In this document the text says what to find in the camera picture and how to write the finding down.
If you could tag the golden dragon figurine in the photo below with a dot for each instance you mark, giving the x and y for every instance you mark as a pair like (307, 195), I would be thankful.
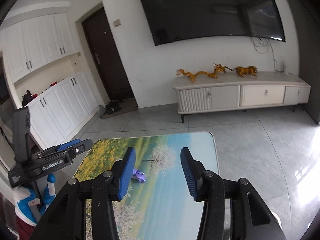
(200, 74)

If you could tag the landscape print table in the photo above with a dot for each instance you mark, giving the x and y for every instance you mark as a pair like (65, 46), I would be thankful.
(175, 155)

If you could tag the black shoes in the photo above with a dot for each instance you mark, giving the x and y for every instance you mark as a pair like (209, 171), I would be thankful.
(112, 107)

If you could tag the brown door mat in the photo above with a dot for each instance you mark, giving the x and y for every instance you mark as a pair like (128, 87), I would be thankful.
(127, 106)

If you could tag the dark brown door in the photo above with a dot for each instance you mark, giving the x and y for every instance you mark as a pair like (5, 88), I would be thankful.
(107, 55)

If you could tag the white built-in cabinet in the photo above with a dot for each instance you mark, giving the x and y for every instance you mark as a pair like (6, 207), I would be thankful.
(67, 100)

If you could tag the beige wall switch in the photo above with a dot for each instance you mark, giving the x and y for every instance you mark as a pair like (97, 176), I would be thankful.
(116, 23)

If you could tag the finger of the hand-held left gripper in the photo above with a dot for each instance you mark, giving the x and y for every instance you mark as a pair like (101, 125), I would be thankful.
(71, 143)
(82, 148)

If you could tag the black wall television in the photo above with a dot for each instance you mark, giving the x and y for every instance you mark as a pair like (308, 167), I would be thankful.
(200, 10)

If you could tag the black bag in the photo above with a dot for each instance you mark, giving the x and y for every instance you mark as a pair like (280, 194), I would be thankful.
(27, 98)

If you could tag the blue white plush toy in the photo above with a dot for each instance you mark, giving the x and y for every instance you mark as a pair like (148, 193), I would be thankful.
(25, 200)

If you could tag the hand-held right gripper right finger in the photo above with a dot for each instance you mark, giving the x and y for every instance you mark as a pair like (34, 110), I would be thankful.
(188, 175)

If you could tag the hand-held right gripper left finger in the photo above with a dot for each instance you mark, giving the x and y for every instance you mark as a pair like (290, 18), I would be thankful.
(126, 172)

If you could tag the purple plastic bag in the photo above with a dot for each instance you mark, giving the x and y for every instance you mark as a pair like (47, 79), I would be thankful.
(139, 175)

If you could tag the white television cabinet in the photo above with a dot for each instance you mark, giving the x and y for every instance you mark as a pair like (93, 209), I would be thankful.
(262, 95)

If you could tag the golden tiger figurine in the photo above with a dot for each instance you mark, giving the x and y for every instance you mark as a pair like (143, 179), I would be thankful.
(246, 71)

